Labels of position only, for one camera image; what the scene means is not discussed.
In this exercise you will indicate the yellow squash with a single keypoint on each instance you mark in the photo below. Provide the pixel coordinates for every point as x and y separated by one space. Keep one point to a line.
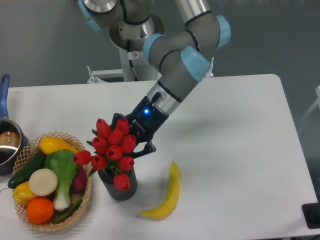
57 148

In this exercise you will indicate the red tulip bouquet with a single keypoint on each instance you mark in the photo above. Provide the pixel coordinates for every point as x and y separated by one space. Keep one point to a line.
113 148

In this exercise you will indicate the yellow bell pepper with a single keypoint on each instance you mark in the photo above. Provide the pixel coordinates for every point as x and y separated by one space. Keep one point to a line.
23 195

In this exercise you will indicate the green bean pod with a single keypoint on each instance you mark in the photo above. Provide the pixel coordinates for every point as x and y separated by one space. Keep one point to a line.
69 212

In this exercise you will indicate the black device at table edge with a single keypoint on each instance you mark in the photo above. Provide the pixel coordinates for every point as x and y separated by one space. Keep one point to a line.
311 212

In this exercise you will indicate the yellow banana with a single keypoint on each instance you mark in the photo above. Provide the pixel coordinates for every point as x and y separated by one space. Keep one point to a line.
164 209

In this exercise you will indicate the white frame at right edge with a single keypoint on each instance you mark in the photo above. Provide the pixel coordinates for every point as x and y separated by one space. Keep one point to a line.
313 110

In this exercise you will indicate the dark grey ribbed vase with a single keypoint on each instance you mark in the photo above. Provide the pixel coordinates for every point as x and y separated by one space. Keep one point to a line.
120 187

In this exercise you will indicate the dark green cucumber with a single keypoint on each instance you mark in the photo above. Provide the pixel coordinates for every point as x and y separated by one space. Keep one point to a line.
37 162

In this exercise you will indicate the orange fruit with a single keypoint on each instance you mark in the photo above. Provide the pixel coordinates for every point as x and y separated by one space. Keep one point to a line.
40 210

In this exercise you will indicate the purple sweet potato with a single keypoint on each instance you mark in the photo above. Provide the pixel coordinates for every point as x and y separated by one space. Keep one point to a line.
80 180

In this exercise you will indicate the green bok choy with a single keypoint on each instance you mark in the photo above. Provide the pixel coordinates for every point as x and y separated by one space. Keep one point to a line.
62 164

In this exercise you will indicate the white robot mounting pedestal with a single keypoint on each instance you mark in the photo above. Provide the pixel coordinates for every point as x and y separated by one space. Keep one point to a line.
135 69

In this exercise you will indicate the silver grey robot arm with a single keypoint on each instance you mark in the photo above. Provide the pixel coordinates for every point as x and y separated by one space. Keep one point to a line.
179 59

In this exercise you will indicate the blue handled saucepan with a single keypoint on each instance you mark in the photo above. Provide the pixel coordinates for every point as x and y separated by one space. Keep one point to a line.
12 138

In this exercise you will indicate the woven wicker basket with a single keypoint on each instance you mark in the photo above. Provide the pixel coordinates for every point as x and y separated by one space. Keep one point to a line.
25 155

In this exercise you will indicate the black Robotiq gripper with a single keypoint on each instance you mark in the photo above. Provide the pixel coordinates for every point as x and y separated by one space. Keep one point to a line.
144 121

